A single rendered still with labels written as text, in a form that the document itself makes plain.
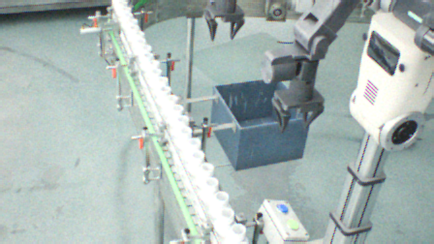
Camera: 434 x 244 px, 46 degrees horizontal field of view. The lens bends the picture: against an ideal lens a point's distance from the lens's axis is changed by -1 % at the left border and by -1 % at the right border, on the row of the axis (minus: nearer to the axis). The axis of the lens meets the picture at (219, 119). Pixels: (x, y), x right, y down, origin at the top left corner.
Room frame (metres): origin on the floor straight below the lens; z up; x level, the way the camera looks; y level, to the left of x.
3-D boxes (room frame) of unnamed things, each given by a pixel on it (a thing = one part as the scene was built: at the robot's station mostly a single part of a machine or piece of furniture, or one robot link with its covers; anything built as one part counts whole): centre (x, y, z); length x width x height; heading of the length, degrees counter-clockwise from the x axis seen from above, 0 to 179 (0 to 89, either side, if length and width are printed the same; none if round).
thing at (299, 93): (1.01, -0.18, 1.51); 0.10 x 0.07 x 0.07; 113
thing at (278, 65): (0.99, -0.14, 1.60); 0.12 x 0.09 x 0.12; 114
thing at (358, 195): (1.42, -0.54, 0.74); 0.11 x 0.11 x 0.40; 24
